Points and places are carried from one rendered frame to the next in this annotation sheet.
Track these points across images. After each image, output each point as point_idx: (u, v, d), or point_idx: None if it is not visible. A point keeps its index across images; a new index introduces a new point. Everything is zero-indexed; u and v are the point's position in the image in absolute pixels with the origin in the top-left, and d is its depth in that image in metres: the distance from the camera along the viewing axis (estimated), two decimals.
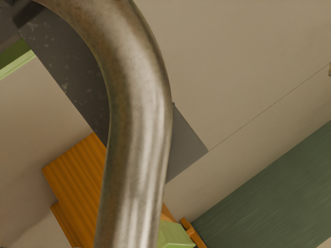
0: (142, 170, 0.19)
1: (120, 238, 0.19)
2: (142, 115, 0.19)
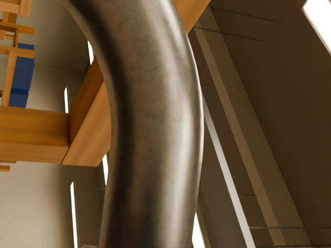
0: (161, 209, 0.13)
1: None
2: (160, 126, 0.13)
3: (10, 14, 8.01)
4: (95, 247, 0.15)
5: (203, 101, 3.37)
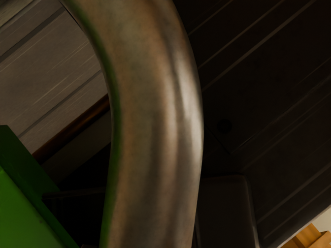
0: (161, 208, 0.13)
1: None
2: (161, 126, 0.13)
3: None
4: (95, 247, 0.15)
5: None
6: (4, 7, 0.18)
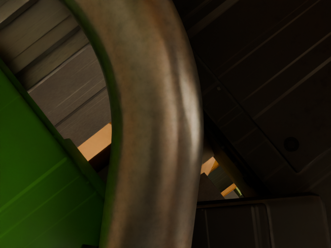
0: (161, 208, 0.13)
1: None
2: (161, 126, 0.13)
3: None
4: (95, 247, 0.15)
5: None
6: None
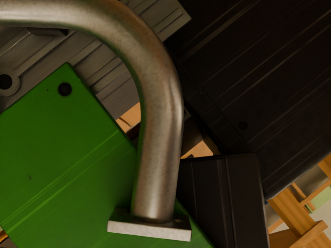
0: (164, 149, 0.28)
1: (150, 196, 0.28)
2: (164, 112, 0.28)
3: None
4: None
5: None
6: None
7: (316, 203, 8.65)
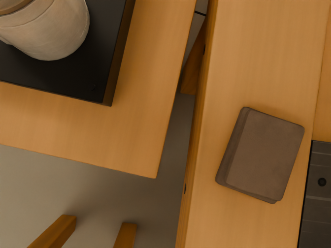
0: None
1: None
2: None
3: None
4: None
5: None
6: None
7: None
